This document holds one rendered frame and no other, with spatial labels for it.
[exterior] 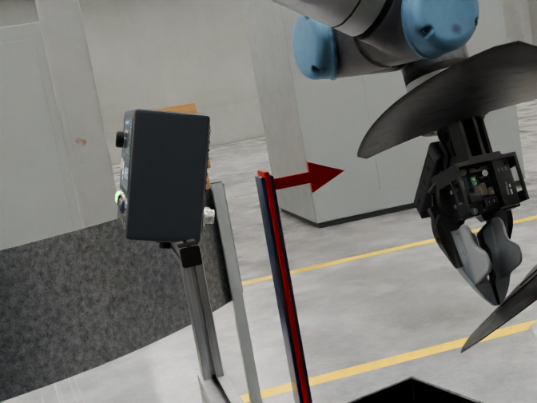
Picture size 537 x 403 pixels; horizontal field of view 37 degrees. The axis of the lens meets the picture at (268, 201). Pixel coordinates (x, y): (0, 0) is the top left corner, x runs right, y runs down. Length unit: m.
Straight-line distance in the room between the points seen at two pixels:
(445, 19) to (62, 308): 1.78
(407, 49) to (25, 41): 5.91
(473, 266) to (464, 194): 0.09
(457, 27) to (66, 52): 4.20
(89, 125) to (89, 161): 0.21
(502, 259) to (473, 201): 0.09
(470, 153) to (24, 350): 1.68
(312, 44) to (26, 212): 5.82
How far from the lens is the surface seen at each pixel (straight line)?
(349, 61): 0.83
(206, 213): 1.22
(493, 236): 0.91
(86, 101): 4.82
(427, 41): 0.72
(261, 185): 0.60
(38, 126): 6.54
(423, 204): 0.96
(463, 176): 0.86
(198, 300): 1.15
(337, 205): 6.87
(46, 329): 2.33
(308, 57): 0.85
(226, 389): 1.13
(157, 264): 2.51
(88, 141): 4.82
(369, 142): 0.66
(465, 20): 0.74
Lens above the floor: 1.25
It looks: 8 degrees down
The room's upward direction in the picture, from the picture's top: 10 degrees counter-clockwise
